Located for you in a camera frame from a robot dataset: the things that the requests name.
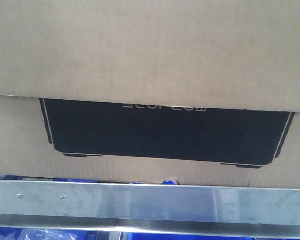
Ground brown cardboard box black print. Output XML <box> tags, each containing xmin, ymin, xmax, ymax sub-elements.
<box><xmin>0</xmin><ymin>0</ymin><xmax>300</xmax><ymax>189</ymax></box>

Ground blue bins behind box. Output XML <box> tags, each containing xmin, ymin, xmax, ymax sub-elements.
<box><xmin>4</xmin><ymin>175</ymin><xmax>98</xmax><ymax>183</ymax></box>

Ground blue plastic bin lower right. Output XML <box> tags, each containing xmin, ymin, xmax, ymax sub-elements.
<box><xmin>119</xmin><ymin>232</ymin><xmax>300</xmax><ymax>240</ymax></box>

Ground blue plastic bin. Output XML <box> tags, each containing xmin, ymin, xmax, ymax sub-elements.
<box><xmin>0</xmin><ymin>227</ymin><xmax>88</xmax><ymax>240</ymax></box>
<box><xmin>119</xmin><ymin>232</ymin><xmax>300</xmax><ymax>240</ymax></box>

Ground clear plastic bag in bin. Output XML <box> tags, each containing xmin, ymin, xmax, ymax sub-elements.
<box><xmin>18</xmin><ymin>228</ymin><xmax>77</xmax><ymax>240</ymax></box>

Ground blue plastic bin lower left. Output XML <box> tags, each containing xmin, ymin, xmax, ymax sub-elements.
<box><xmin>0</xmin><ymin>227</ymin><xmax>88</xmax><ymax>240</ymax></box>

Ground metal shelf front rail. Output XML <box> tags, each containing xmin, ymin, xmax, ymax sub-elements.
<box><xmin>0</xmin><ymin>180</ymin><xmax>300</xmax><ymax>239</ymax></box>

